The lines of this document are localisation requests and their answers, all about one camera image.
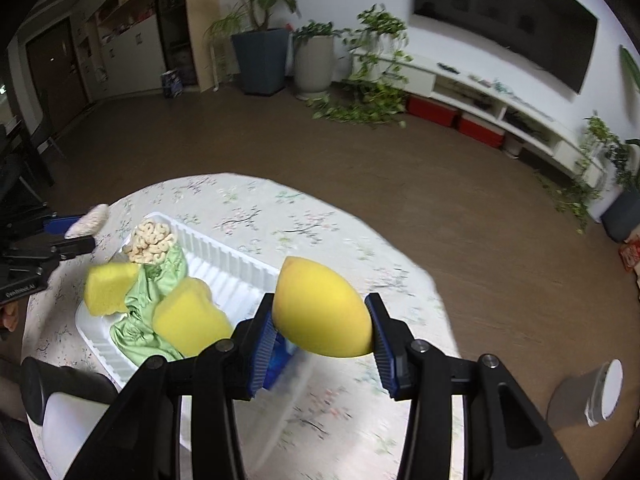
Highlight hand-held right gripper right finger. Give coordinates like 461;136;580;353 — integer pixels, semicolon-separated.
364;292;581;480

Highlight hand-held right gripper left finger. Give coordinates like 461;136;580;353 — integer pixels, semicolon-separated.
62;292;281;480

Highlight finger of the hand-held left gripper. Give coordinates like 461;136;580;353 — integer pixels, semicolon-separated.
42;212;86;235
50;236;97;262

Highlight beige knitted scrubber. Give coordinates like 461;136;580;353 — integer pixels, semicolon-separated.
65;203;111;239

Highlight small yellow rectangular sponge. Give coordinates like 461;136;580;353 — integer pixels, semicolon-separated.
84;261;144;317

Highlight yellow egg-shaped makeup sponge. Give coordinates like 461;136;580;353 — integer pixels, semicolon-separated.
272;256;374;360

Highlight cream chenille duster head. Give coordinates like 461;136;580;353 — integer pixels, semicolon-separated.
122;219;179;265

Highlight tan peanut-shaped sponge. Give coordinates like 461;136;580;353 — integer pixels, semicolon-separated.
152;277;235;359

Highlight white plastic tray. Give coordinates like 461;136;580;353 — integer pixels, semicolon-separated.
75;211;282;395

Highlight person's left hand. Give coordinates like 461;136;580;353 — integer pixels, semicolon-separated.
0;302;21;334

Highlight blue tissue pack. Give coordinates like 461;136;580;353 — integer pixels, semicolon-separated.
265;337;302;392

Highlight dark dining furniture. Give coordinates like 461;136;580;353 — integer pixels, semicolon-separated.
0;120;67;192

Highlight green cloth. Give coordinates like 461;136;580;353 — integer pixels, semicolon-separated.
110;247;189;367

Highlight black and white cylinder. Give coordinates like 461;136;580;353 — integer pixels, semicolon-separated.
21;356;120;453

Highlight dark wooden door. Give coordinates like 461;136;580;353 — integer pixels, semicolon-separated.
25;17;92;127

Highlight grey trash bin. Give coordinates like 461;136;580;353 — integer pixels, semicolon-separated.
546;358;625;429

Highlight red storage box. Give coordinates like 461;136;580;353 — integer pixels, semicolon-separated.
457;112;506;149
406;96;460;129

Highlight red patterned packet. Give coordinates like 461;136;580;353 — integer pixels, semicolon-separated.
619;237;640;274

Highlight white tv stand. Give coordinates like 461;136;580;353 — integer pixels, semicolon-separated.
352;52;609;187

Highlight tall potted plant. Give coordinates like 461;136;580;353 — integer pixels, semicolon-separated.
205;0;302;97

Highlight dark grey planter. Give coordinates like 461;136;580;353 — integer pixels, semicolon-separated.
600;189;640;244

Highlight leafy plant beside tv stand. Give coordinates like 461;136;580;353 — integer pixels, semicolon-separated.
536;114;637;234

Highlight trailing green plant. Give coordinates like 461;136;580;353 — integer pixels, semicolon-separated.
310;5;417;129

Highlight plant in light grey planter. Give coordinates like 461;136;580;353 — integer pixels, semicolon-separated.
292;20;342;97

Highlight white wall cabinets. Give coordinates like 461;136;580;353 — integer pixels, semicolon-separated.
70;0;167;102

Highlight wall television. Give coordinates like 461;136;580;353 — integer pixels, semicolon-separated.
412;0;600;94

